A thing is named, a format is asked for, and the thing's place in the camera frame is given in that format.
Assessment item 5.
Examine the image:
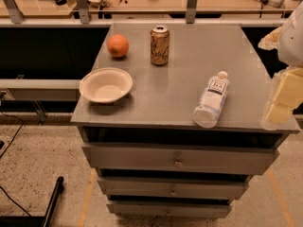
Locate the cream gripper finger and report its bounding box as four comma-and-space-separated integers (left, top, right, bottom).
261, 67, 303, 126

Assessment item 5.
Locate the orange soda can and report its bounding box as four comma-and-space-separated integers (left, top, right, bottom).
150, 26, 169, 65

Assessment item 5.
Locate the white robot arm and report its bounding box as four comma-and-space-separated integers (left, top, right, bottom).
261, 3, 303, 131

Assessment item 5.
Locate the clear plastic water bottle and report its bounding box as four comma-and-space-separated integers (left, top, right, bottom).
192, 71, 229, 128

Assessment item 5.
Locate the crumpled plastic bag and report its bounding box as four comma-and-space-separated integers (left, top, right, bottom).
258, 27, 281, 50

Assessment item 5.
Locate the grey drawer cabinet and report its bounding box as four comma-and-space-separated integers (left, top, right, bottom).
72, 22, 299, 218

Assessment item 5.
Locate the orange fruit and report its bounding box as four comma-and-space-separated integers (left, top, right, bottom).
107, 34, 130, 58

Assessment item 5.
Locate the white paper bowl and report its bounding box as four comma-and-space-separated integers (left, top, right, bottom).
79, 67, 133, 104

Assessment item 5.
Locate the black metal stand leg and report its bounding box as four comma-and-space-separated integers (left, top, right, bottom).
0, 176, 64, 227

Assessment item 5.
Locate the grey railing post right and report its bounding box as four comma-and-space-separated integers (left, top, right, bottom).
185, 0, 198, 24

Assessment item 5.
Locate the grey railing post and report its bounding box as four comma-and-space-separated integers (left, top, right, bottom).
75, 0, 91, 24
3, 0, 24, 24
185, 0, 198, 24

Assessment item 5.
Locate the grey railing post middle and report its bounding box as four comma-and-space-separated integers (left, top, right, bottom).
75, 0, 91, 24

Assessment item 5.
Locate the grey railing post left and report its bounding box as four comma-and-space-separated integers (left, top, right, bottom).
3, 0, 24, 24

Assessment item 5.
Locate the black floor cable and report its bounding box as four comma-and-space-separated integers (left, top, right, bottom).
0, 111, 32, 218

